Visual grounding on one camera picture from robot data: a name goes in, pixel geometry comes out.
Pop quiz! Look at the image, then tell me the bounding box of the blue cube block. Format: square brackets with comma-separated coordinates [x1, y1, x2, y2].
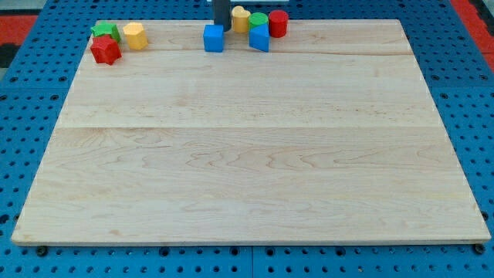
[203, 25, 224, 53]

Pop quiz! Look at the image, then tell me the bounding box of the light wooden board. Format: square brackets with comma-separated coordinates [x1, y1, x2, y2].
[12, 19, 491, 246]

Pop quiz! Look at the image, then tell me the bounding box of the blue triangular prism block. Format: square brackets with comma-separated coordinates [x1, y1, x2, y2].
[249, 24, 270, 52]

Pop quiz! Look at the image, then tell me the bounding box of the green cylinder block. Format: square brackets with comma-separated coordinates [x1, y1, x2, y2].
[248, 12, 269, 29]

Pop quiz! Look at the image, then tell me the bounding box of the yellow heart block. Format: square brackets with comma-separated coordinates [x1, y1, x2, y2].
[231, 5, 251, 33]

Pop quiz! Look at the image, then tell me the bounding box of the red cylinder block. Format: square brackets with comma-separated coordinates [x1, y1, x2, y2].
[268, 9, 289, 38]

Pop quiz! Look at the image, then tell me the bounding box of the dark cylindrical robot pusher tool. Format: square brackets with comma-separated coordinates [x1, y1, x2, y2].
[211, 0, 232, 32]

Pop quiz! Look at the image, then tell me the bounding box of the yellow hexagon block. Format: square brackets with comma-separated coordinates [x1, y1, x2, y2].
[123, 22, 148, 50]

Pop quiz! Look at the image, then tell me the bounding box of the red star block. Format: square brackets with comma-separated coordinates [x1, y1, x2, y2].
[90, 35, 122, 65]

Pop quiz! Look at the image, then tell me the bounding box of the green star block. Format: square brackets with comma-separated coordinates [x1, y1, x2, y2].
[90, 22, 121, 43]

